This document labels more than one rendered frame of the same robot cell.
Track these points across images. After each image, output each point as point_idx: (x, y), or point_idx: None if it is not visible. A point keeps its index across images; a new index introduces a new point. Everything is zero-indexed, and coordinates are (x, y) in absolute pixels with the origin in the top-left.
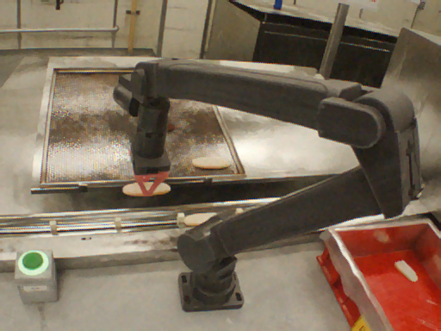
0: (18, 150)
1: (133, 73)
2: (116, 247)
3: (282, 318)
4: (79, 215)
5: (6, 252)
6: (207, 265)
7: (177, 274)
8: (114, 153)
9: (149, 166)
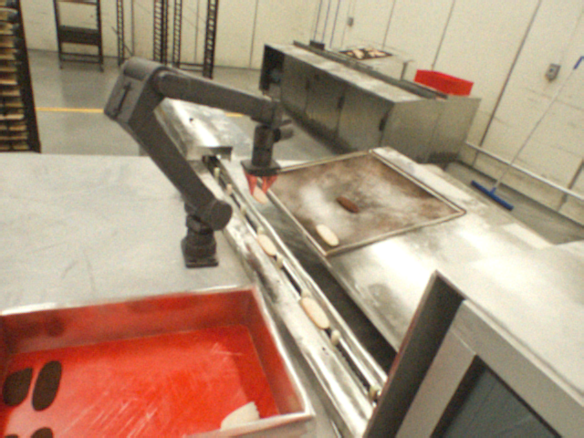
0: None
1: None
2: None
3: (175, 287)
4: (243, 196)
5: (202, 176)
6: (184, 203)
7: None
8: (303, 192)
9: (243, 163)
